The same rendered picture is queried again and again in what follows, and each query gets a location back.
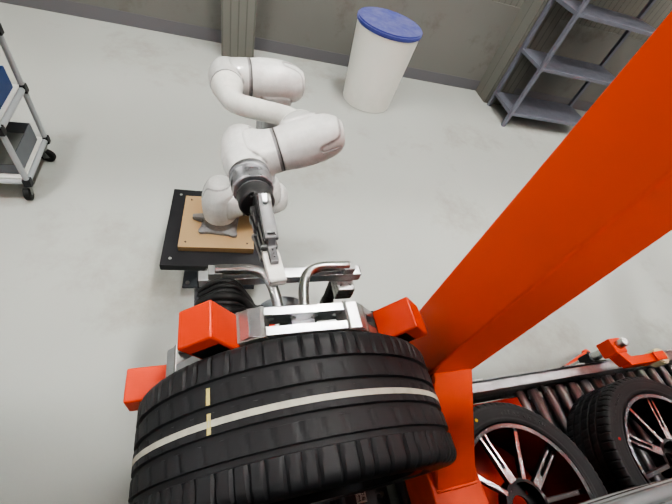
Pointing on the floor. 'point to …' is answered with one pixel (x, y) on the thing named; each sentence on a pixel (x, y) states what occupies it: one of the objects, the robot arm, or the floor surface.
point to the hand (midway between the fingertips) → (274, 267)
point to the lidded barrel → (379, 58)
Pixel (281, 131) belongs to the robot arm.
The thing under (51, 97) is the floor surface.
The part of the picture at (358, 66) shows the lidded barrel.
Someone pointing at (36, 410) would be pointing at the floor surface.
